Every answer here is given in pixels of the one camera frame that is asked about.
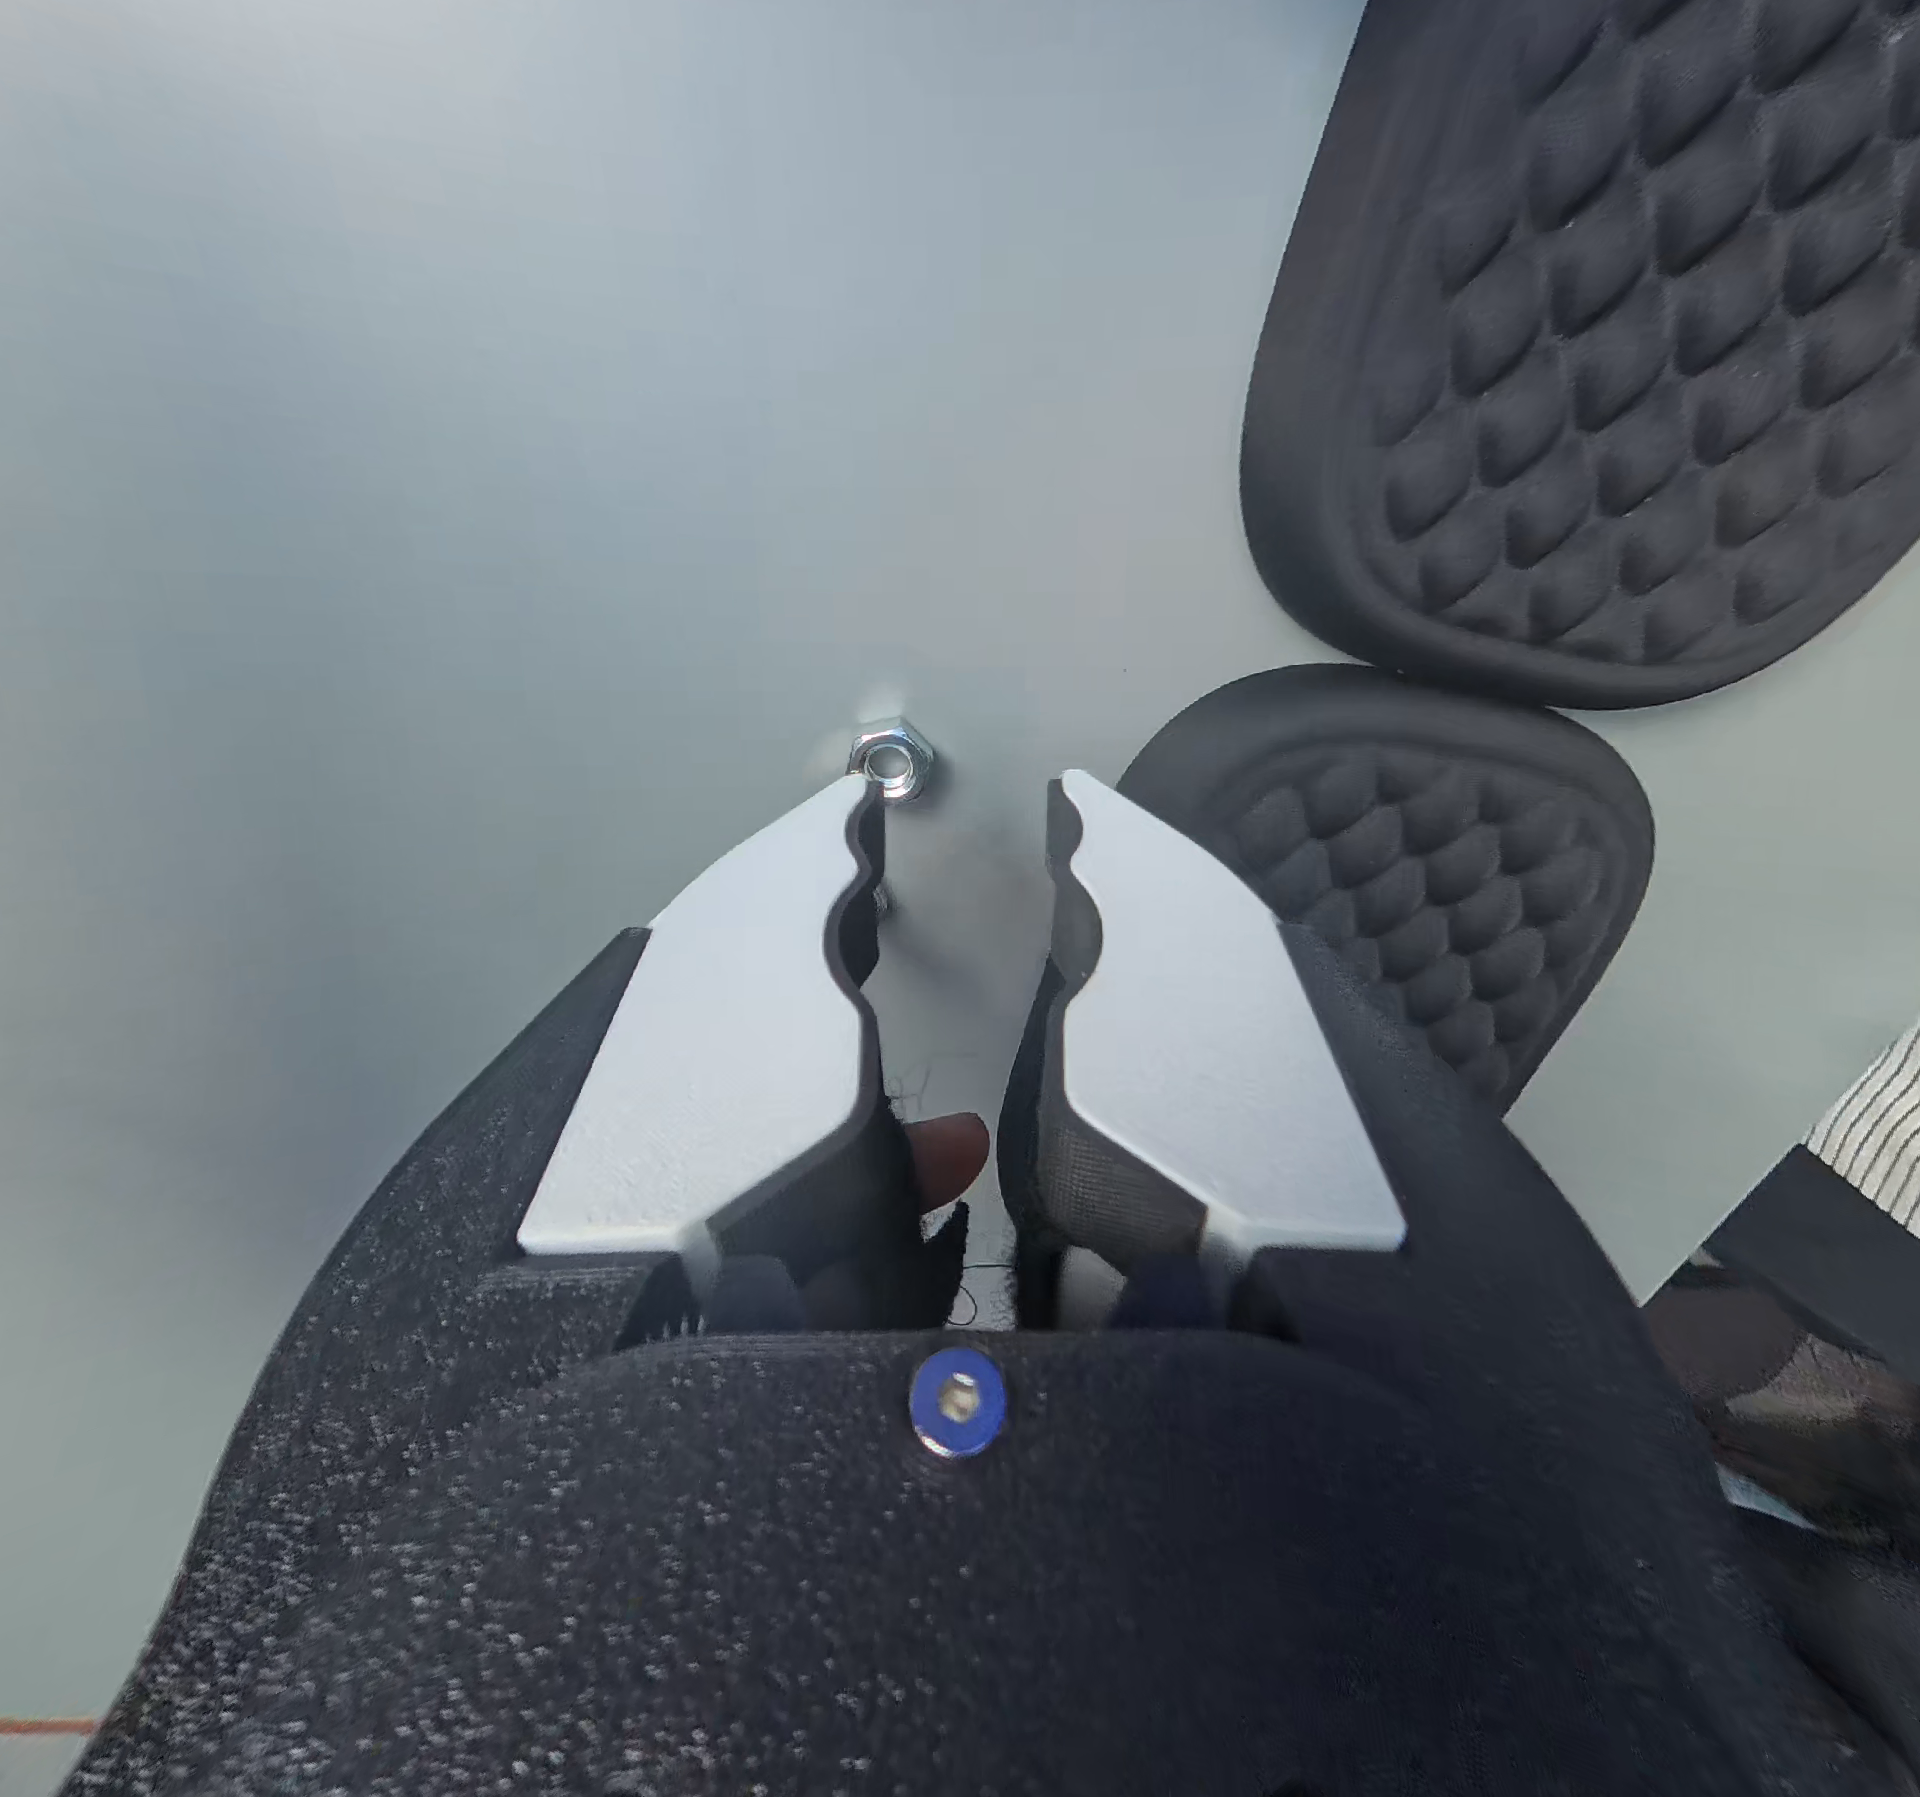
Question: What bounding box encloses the steel hex nut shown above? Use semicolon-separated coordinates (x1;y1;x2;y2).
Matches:
844;717;946;807

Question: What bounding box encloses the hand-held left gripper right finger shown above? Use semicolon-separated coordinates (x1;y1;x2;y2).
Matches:
1034;769;1410;1258

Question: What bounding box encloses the person's left hand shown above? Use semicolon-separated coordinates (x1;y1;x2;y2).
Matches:
900;1110;993;1218

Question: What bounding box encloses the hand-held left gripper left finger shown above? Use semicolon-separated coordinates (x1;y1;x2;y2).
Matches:
515;772;891;1259

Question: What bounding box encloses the black honeycomb wrist pad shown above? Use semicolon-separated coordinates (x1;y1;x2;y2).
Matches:
1118;662;1657;1125
1240;0;1920;712

